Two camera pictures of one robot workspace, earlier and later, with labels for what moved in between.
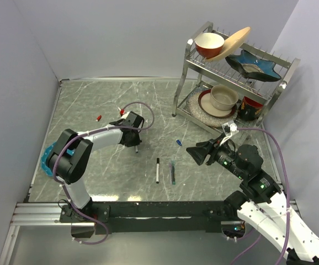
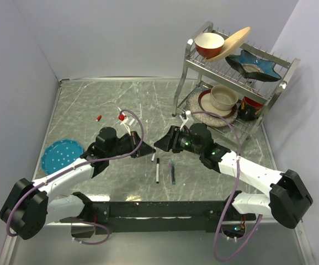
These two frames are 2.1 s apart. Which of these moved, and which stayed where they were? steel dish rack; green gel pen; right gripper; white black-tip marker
Moved: right gripper
Stayed: green gel pen; steel dish rack; white black-tip marker
